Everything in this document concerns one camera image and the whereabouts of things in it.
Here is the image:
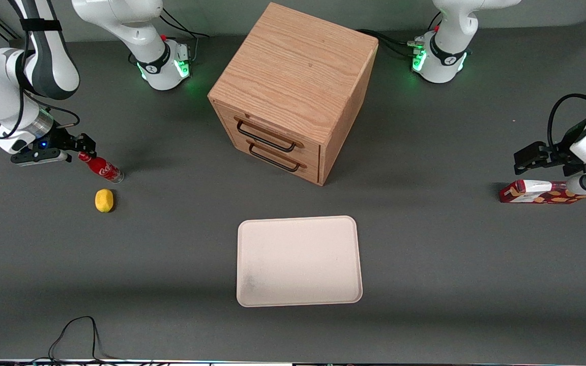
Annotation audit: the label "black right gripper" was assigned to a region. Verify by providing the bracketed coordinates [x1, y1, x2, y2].
[30, 126, 97, 155]

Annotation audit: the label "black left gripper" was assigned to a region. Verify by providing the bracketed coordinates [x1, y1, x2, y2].
[514, 118, 586, 177]

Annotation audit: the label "red coke bottle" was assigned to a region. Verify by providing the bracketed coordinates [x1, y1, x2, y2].
[78, 151, 125, 184]

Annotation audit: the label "beige plastic tray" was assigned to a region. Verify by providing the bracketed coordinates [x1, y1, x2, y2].
[236, 216, 364, 308]

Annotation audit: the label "red snack box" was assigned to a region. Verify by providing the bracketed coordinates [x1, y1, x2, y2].
[499, 179, 586, 204]

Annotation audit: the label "yellow lemon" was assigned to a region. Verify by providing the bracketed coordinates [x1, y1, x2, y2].
[95, 189, 115, 213]

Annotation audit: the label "wooden drawer cabinet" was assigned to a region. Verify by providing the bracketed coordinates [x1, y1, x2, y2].
[208, 2, 379, 187]

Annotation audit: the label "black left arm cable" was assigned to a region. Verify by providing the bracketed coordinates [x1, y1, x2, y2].
[547, 93, 586, 149]

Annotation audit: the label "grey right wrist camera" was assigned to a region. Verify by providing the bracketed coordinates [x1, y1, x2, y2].
[10, 148, 72, 168]

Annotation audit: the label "black right arm base cables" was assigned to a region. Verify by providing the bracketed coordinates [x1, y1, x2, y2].
[160, 7, 210, 65]

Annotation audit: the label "black arm base cables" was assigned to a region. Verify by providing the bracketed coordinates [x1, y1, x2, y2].
[357, 11, 444, 58]
[160, 7, 210, 65]

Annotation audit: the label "long black drawer handle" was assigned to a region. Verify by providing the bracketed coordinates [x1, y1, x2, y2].
[234, 118, 305, 153]

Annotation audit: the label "black left arm base cables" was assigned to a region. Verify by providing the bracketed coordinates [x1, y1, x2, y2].
[357, 11, 444, 58]

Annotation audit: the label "thin black looped cable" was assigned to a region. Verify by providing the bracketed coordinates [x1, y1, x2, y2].
[18, 316, 156, 366]

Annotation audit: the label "short black drawer handle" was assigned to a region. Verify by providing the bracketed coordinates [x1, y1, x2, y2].
[246, 140, 308, 172]

